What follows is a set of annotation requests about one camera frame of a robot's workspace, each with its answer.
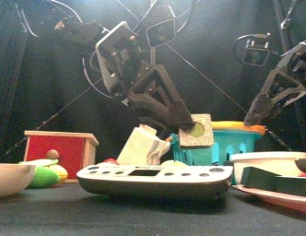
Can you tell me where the white bowl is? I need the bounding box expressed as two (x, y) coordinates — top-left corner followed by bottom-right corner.
(0, 162), (38, 199)

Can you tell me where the white toy scale with buttons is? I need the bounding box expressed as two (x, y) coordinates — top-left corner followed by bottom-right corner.
(75, 164), (234, 199)

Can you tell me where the yellow toy fruit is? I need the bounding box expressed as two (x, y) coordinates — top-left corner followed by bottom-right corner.
(48, 164), (70, 183)

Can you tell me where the brown round toy knob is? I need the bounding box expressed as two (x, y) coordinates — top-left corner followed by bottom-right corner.
(46, 149), (60, 160)

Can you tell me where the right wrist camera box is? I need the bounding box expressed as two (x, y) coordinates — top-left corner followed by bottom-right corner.
(240, 32), (272, 67)

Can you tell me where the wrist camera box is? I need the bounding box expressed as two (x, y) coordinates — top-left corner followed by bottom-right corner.
(144, 6), (178, 49)
(240, 32), (272, 67)

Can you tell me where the dark round toy piece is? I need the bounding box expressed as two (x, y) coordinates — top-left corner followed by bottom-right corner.
(294, 158), (306, 173)

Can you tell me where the pink plate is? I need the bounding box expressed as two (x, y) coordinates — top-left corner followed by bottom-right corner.
(232, 183), (306, 215)

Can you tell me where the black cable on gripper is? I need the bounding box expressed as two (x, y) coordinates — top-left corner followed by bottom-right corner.
(80, 50), (116, 100)

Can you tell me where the white crumpled paper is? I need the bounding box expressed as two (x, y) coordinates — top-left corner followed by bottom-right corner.
(115, 124), (172, 167)

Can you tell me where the orange toy piece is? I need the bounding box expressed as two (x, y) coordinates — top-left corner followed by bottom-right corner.
(248, 124), (268, 136)

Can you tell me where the red wooden box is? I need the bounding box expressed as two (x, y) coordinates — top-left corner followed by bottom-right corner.
(23, 130), (100, 183)

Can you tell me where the white green toy piece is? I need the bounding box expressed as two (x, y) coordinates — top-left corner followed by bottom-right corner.
(18, 158), (60, 169)

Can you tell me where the pale yellow toy piece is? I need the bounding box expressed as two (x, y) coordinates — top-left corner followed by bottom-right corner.
(160, 159), (190, 168)

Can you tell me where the dark green block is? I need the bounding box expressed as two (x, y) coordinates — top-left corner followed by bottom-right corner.
(239, 166), (306, 198)

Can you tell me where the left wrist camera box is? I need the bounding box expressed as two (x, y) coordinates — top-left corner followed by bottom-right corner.
(144, 6), (178, 49)

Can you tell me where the teal plastic basket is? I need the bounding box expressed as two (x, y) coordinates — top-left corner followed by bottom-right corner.
(170, 128), (264, 185)

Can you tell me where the green toy vegetable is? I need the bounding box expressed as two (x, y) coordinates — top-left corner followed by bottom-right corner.
(26, 166), (60, 189)

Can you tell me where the speckled sushi piece green centre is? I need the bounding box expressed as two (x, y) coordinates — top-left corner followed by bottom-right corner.
(176, 112), (216, 148)

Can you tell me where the white cable loop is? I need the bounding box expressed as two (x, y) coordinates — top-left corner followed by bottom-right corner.
(18, 0), (84, 39)

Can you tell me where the white round container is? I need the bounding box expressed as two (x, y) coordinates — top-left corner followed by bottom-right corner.
(228, 150), (306, 185)

